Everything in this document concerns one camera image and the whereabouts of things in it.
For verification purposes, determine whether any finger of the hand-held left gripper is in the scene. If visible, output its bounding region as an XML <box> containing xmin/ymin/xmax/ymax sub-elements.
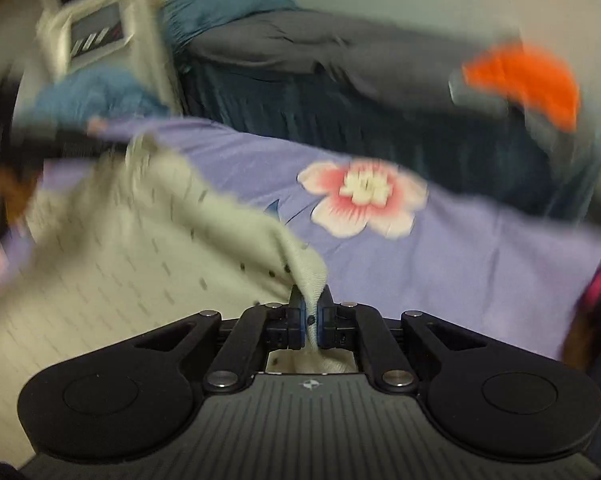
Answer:
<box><xmin>35</xmin><ymin>127</ymin><xmax>128</xmax><ymax>162</ymax></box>

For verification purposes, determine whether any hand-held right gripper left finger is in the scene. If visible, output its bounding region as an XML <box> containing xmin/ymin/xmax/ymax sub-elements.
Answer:
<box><xmin>130</xmin><ymin>285</ymin><xmax>307</xmax><ymax>394</ymax></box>

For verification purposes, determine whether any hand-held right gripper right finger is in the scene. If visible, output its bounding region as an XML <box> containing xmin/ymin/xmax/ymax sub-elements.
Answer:
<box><xmin>317</xmin><ymin>285</ymin><xmax>487</xmax><ymax>394</ymax></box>

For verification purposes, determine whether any beige polka dot garment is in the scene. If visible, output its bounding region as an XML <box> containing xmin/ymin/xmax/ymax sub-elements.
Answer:
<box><xmin>0</xmin><ymin>132</ymin><xmax>359</xmax><ymax>466</ymax></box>

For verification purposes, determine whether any pile of dark clothes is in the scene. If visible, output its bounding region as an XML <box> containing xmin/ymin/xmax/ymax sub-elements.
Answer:
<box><xmin>563</xmin><ymin>265</ymin><xmax>601</xmax><ymax>401</ymax></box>

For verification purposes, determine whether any person's left hand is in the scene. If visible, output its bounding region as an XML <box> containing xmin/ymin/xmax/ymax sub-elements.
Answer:
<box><xmin>0</xmin><ymin>157</ymin><xmax>40</xmax><ymax>226</ymax></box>

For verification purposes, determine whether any teal blanket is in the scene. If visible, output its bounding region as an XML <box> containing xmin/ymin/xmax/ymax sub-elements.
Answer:
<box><xmin>23</xmin><ymin>67</ymin><xmax>171</xmax><ymax>128</ymax></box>

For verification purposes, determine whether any white appliance with control panel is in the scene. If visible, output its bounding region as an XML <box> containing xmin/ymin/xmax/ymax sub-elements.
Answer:
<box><xmin>33</xmin><ymin>0</ymin><xmax>181</xmax><ymax>111</ymax></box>

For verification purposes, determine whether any purple floral bed sheet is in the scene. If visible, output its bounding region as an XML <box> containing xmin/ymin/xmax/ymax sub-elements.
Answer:
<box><xmin>0</xmin><ymin>115</ymin><xmax>601</xmax><ymax>376</ymax></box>

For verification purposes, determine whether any dark grey bedding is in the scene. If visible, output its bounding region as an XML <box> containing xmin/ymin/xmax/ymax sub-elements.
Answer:
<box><xmin>163</xmin><ymin>0</ymin><xmax>601</xmax><ymax>221</ymax></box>

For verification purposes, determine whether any orange cloth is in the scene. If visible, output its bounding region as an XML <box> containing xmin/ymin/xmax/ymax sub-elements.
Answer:
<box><xmin>461</xmin><ymin>42</ymin><xmax>581</xmax><ymax>133</ymax></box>

